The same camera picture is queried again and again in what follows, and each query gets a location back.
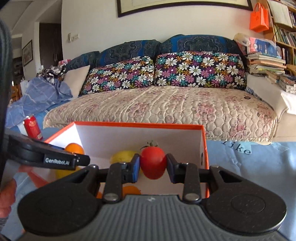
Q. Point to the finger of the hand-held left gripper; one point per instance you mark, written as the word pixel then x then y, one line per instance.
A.
pixel 83 160

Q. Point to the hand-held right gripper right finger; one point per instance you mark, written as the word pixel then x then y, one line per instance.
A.
pixel 170 168

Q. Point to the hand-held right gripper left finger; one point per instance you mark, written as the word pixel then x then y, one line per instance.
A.
pixel 136 166

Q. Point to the large orange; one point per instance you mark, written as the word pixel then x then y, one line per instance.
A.
pixel 74 148

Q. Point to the red tomato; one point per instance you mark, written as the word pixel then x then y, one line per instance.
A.
pixel 152 162

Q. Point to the orange cardboard box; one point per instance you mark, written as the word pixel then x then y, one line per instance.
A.
pixel 129 136

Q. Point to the person's left hand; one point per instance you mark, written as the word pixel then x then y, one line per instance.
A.
pixel 7 197

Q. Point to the red soda can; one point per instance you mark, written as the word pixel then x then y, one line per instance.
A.
pixel 32 127

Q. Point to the blue plaid cloth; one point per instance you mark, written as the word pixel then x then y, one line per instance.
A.
pixel 37 99

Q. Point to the sofa with quilted cover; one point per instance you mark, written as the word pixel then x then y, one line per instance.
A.
pixel 173 111

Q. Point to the wooden furniture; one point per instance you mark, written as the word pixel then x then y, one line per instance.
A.
pixel 16 90

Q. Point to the white pillow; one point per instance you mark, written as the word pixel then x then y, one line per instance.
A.
pixel 77 78

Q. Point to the light blue tablecloth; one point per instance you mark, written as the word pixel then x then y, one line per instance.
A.
pixel 254 166

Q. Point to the patterned clothes pile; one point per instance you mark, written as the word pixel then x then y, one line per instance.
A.
pixel 54 70

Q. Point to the floral print cushion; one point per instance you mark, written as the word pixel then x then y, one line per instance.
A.
pixel 118 74
pixel 198 69

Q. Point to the small framed picture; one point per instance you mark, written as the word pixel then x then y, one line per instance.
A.
pixel 27 52

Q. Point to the dark blue patterned cushion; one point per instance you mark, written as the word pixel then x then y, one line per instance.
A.
pixel 83 59
pixel 127 49
pixel 198 42

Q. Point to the dark wooden door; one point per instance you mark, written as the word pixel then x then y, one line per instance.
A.
pixel 49 44

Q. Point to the white covered side table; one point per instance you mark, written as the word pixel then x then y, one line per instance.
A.
pixel 277 102

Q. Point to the stack of books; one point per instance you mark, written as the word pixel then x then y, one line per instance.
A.
pixel 266 63

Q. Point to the stack of small boxes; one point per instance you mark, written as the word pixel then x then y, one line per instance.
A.
pixel 286 83

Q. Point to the plastic bag with blue packet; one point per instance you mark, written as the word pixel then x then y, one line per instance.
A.
pixel 261 46

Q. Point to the large framed picture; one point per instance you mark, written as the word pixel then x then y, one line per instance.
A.
pixel 185 4

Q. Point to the wooden bookshelf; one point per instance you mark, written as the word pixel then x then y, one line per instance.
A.
pixel 284 39

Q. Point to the orange paper bag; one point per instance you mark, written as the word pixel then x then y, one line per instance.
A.
pixel 260 18

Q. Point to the white paper sheet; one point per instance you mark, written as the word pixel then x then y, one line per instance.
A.
pixel 281 14

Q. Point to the white wall switch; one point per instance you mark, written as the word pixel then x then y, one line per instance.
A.
pixel 74 37

